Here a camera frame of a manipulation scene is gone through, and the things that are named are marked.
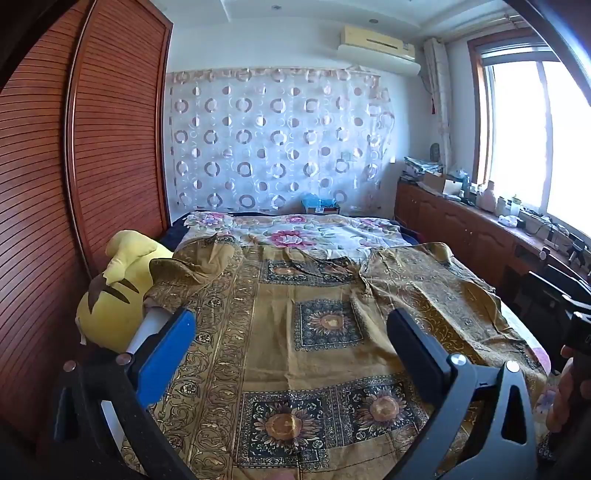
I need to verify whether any blue plastic bag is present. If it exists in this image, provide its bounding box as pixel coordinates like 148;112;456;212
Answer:
301;193;341;215

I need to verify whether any long wooden cabinet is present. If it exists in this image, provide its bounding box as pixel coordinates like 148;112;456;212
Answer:
394;178;591;315

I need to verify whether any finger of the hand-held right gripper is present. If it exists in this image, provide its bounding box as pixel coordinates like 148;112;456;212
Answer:
529;271;591;315

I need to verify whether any circle patterned sheer curtain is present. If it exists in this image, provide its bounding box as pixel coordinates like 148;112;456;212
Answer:
165;67;395;215

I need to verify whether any beige window curtain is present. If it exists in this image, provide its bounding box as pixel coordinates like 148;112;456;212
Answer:
422;38;453;174

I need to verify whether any open cardboard box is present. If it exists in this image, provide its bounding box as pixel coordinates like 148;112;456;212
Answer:
418;172;462;197

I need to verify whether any white plastic bottle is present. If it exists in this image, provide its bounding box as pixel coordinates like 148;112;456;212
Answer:
475;181;498;213

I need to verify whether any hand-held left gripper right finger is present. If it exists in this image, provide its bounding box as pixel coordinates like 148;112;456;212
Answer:
387;308;539;480

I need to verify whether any white air conditioner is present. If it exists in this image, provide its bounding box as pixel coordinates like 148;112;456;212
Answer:
337;25;422;77

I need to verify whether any yellow plush toy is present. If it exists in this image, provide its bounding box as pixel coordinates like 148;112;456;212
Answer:
76;230;175;352

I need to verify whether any gold patterned blanket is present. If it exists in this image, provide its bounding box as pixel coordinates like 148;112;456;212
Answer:
120;242;550;480

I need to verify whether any wooden framed window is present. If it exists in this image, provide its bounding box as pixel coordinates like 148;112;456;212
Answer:
467;23;591;236

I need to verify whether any peony print bedsheet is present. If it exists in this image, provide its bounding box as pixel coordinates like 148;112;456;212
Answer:
185;212;416;261

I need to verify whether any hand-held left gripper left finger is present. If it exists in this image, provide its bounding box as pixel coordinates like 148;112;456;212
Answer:
54;308;197;480

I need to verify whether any person's right hand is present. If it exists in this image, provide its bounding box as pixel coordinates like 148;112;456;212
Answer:
547;348;591;432

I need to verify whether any pile of printed papers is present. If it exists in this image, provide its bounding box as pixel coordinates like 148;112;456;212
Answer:
402;156;446;178

